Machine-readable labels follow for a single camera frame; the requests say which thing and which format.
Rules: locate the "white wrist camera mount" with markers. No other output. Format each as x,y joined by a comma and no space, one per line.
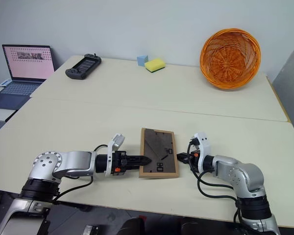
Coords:
110,149
203,147

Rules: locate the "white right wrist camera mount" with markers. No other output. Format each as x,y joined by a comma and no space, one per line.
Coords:
203,147

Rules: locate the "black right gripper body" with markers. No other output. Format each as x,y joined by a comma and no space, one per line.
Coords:
193,159

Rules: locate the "white device beside laptop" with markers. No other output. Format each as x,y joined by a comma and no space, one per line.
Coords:
0,85

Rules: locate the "black handheld game controller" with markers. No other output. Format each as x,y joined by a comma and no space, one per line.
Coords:
83,66

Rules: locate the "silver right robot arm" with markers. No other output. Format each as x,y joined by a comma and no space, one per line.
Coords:
237,172

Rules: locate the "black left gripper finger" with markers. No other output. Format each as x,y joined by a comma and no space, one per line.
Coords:
137,164
138,158

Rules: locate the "wooden picture frame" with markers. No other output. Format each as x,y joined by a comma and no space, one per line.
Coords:
159,153

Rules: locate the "open laptop with pink screen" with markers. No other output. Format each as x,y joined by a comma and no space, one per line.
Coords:
27,63

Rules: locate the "white flat board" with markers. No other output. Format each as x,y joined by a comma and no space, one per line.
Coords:
1,113

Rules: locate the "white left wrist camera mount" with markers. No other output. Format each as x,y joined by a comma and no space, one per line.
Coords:
110,149

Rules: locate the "light blue cube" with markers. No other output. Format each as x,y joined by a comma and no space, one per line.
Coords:
142,60

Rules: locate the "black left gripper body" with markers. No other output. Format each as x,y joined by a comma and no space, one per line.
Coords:
118,160

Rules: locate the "orange wicker basket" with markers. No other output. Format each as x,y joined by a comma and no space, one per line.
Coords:
230,60

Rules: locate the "yellow sponge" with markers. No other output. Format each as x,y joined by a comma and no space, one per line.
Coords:
154,64

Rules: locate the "dark rounded shape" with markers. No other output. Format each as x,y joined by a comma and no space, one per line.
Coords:
134,226

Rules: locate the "grey panel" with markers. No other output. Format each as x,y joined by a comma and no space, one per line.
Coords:
290,93

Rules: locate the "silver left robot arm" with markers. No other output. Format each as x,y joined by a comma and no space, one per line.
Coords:
73,162

